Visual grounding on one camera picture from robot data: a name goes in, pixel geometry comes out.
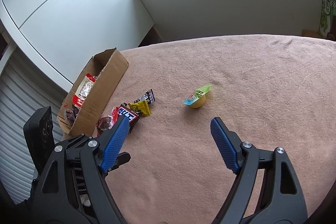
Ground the red clear prune packet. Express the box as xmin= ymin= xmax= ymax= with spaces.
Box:
xmin=96 ymin=107 xmax=119 ymax=137

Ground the yellow candy wrapper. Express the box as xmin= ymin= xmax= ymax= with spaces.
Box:
xmin=128 ymin=100 xmax=151 ymax=116

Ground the red white snack bag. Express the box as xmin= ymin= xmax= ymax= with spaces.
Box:
xmin=72 ymin=73 xmax=96 ymax=109

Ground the green carton box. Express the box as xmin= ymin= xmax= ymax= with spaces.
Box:
xmin=318 ymin=0 xmax=335 ymax=41

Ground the black white candy wrapper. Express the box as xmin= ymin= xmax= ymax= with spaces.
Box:
xmin=134 ymin=89 xmax=155 ymax=104

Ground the yellow jelly cup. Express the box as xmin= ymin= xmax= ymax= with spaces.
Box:
xmin=183 ymin=85 xmax=212 ymax=109

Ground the pink table cloth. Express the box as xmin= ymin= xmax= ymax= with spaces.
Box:
xmin=108 ymin=35 xmax=335 ymax=223

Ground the brown cardboard box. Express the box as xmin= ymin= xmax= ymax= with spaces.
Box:
xmin=58 ymin=48 xmax=129 ymax=136

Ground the white cabinet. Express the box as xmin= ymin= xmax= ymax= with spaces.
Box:
xmin=1 ymin=0 xmax=154 ymax=91

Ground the Snickers bar Chinese label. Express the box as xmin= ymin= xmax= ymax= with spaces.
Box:
xmin=117 ymin=104 xmax=142 ymax=132

